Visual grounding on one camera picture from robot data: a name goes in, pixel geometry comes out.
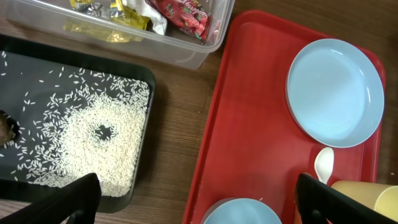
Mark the white plastic spoon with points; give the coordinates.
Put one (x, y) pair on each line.
(323, 164)

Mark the yellow cup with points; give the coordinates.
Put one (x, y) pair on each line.
(382, 198)

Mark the yellow foil wrapper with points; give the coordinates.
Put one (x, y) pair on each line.
(116, 12)

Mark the red foil wrapper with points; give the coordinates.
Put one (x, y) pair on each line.
(188, 15)

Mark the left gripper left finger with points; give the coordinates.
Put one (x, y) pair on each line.
(76, 203)

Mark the red serving tray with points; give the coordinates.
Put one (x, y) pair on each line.
(252, 147)

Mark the white tissue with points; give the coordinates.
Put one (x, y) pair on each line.
(159, 22)

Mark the brown round food piece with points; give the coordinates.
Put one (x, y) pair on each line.
(9, 128)

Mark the black plastic tray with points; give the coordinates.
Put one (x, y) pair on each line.
(77, 65)

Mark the light blue plate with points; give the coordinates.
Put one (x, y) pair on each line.
(334, 93)

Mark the clear plastic bin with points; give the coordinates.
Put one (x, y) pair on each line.
(175, 47)

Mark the light blue bowl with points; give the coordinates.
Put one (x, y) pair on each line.
(240, 211)

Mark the pile of white rice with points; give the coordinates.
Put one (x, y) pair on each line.
(69, 121)

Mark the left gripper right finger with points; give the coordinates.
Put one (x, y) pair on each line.
(318, 203)

